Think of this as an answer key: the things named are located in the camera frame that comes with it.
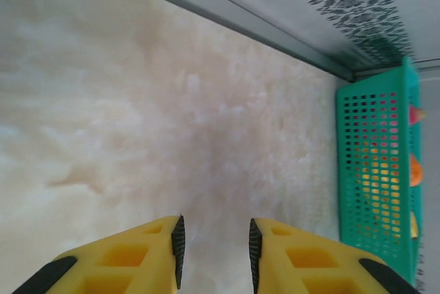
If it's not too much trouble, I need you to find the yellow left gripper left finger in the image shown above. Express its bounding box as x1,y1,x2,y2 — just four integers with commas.
12,214,186,294

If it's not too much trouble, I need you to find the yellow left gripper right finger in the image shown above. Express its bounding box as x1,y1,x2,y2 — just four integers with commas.
249,217,424,294

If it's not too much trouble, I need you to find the yellow banana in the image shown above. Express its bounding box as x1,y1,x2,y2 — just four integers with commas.
410,210,421,240

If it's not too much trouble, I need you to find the teal plastic basket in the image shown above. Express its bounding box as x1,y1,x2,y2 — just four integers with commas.
335,56,427,290

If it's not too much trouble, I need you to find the orange fruit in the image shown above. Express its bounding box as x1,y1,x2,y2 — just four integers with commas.
408,152,424,188

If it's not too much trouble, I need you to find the pink dragon fruit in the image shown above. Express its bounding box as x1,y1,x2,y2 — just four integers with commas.
408,103,428,127

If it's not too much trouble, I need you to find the aluminium wall rail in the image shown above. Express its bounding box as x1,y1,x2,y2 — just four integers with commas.
85,0,358,81

